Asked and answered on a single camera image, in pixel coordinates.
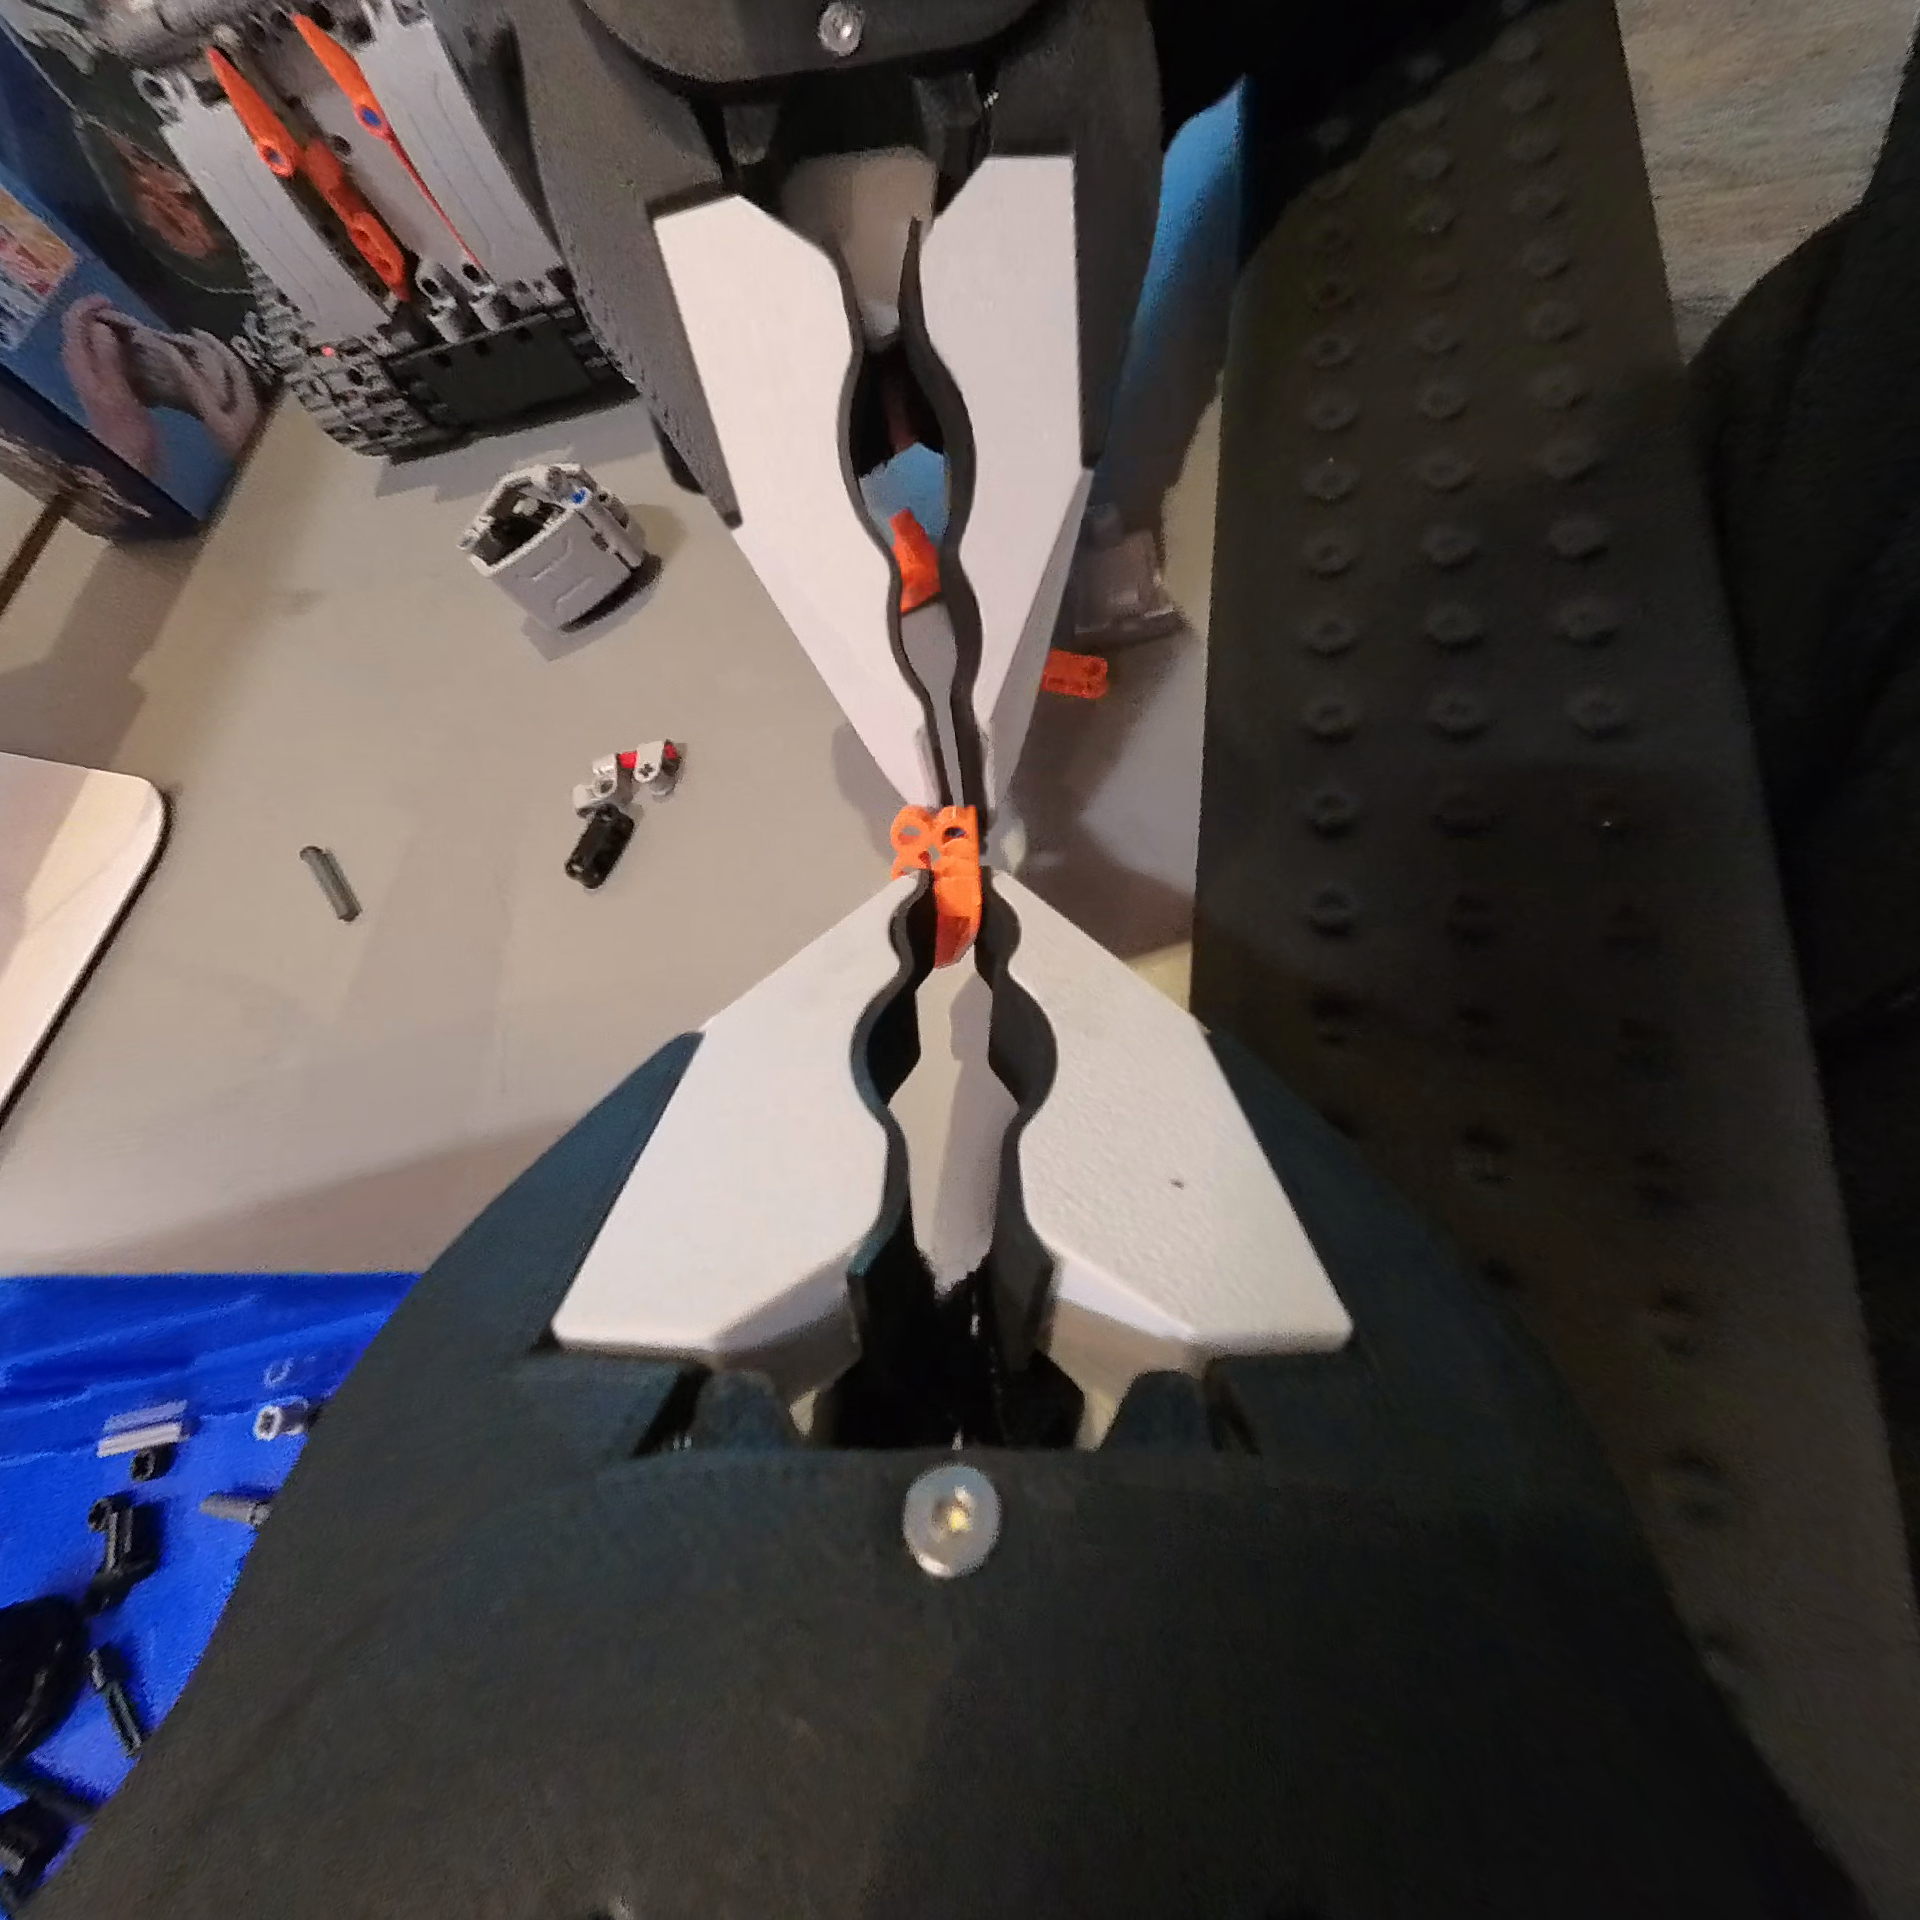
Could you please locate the blue robot kit box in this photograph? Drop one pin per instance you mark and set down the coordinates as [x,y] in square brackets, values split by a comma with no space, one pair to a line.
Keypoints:
[90,377]

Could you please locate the orange connector piece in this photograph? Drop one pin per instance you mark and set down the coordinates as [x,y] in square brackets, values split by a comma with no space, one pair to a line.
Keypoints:
[945,901]

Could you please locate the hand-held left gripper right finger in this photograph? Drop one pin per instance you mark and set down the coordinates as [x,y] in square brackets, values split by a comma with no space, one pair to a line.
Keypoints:
[1185,1202]

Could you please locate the pile of small building pieces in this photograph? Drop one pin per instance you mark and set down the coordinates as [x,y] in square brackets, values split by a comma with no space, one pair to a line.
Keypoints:
[142,1425]

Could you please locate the orange beam piece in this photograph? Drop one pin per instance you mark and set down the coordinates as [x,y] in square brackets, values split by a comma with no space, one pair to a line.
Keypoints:
[1077,676]

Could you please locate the black wheel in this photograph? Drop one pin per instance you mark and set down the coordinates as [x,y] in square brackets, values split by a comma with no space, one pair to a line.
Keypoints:
[30,1674]

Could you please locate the person's black jacket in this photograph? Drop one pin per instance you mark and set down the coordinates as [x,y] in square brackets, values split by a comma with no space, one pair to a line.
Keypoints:
[1815,676]

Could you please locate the blue plastic bin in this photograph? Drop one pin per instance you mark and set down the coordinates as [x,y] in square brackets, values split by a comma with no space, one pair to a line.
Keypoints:
[90,1335]

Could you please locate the dark grey axle pin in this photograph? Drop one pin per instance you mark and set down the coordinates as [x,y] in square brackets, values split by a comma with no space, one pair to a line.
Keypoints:
[330,884]

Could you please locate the grey red connector piece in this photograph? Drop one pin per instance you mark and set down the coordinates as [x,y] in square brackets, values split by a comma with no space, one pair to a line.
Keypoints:
[639,765]

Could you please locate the orange wedge piece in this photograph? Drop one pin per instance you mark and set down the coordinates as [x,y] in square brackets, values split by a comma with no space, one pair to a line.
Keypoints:
[911,557]

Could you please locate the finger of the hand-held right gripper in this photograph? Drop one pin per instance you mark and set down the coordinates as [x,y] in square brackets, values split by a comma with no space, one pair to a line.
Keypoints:
[1027,377]
[765,377]

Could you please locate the black connector piece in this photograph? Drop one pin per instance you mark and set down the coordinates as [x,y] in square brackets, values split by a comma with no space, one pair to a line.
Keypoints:
[599,854]

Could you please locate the tracked toy robot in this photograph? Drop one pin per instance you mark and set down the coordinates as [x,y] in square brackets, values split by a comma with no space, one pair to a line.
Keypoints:
[452,195]

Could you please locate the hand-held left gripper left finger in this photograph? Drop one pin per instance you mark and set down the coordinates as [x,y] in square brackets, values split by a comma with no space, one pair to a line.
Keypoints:
[721,1202]

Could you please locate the white stand base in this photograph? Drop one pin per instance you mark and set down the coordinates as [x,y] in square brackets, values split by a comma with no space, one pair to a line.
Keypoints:
[67,901]

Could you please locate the grey motor block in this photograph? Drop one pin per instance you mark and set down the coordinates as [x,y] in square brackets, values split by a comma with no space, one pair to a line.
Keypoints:
[556,563]

